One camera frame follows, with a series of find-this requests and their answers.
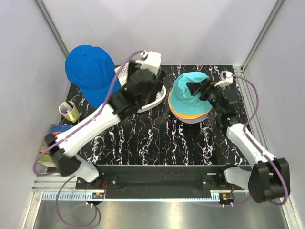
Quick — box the landscape cover book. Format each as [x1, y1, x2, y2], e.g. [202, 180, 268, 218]
[39, 124, 73, 167]

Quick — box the orange bucket hat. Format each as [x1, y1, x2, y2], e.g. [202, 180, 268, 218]
[169, 106, 210, 119]

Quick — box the right aluminium frame post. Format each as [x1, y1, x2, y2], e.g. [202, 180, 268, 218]
[241, 0, 285, 72]

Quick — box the teal hat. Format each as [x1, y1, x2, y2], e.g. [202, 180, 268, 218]
[169, 72, 212, 115]

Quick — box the aluminium frame post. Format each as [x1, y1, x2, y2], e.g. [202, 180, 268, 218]
[34, 0, 69, 58]
[241, 0, 285, 72]

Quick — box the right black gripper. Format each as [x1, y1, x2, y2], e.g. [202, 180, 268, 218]
[186, 78, 224, 115]

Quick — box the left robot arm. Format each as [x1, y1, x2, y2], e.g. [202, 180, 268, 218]
[44, 60, 166, 189]

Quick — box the yellow tape cup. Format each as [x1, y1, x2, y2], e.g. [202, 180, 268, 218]
[58, 101, 80, 123]

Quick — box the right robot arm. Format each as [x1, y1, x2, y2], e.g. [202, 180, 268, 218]
[187, 79, 290, 205]

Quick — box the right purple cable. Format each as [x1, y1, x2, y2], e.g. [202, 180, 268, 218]
[232, 73, 290, 206]

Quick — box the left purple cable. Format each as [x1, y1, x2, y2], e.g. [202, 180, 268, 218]
[32, 49, 146, 227]

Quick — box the purple cable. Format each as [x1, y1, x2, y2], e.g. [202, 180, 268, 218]
[232, 73, 290, 206]
[32, 49, 146, 227]

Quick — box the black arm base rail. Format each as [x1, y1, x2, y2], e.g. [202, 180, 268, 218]
[76, 165, 240, 201]

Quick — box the left aluminium frame post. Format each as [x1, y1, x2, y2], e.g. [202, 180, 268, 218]
[34, 0, 69, 58]

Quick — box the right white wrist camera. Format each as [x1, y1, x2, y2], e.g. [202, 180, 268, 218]
[214, 70, 233, 88]

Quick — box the black marble table mat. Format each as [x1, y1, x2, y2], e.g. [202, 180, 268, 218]
[65, 64, 249, 167]

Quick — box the blue hat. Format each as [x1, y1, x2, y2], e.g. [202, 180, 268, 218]
[65, 45, 116, 109]

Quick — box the pink bucket hat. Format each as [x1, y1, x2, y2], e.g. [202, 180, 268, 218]
[173, 113, 208, 124]

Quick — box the white plastic basket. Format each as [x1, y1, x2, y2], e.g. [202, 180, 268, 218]
[118, 63, 167, 113]

